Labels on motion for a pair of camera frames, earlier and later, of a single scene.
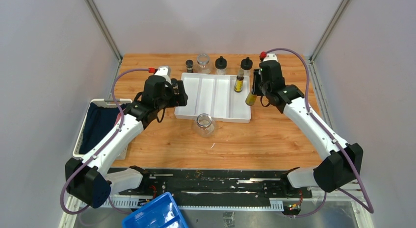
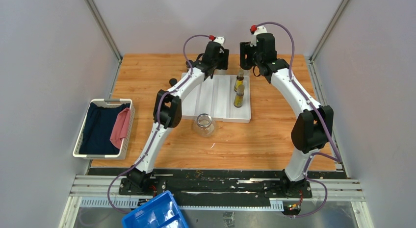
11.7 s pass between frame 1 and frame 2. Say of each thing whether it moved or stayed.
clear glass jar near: stayed
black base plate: stayed
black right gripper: moved
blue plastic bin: stayed
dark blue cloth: stayed
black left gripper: moved
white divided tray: stayed
